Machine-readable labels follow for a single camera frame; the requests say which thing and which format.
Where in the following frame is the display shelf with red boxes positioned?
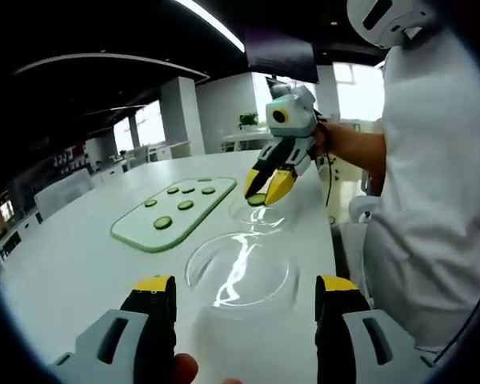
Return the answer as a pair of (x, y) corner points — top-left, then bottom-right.
(51, 143), (90, 171)

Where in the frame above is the ceiling strip light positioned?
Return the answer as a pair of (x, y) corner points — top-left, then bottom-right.
(174, 0), (246, 54)

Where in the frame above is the potted green plant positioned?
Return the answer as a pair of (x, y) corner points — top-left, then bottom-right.
(238, 113), (260, 131)

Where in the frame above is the white low partition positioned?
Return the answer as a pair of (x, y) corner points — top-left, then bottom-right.
(34, 167), (95, 220)

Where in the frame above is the white green-edged cutting board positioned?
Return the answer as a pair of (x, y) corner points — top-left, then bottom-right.
(110, 177), (238, 254)

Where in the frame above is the person's right hand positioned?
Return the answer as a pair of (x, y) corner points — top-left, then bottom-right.
(310, 118), (332, 161)

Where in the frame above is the clear glass petri dish lid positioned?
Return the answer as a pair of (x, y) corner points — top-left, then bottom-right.
(183, 231), (301, 310)

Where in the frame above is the person in white shirt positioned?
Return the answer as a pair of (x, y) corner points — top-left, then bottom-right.
(335, 27), (480, 353)

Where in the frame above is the person's left hand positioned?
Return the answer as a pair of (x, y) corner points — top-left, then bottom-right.
(174, 353), (245, 384)

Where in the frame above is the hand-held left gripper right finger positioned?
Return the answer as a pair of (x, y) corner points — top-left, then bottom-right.
(314, 274), (435, 384)

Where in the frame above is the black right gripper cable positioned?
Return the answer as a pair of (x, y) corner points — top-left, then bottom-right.
(318, 154), (332, 207)

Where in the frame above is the clear glass petri dish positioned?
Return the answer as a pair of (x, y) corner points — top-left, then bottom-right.
(226, 194), (294, 237)

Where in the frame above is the white chest-worn device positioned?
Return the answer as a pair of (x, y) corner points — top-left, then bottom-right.
(346, 0), (437, 50)

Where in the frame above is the group of cucumber slices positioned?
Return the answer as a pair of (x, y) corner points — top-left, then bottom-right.
(143, 178), (217, 232)

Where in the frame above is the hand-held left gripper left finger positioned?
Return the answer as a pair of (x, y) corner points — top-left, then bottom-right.
(47, 274), (178, 384)

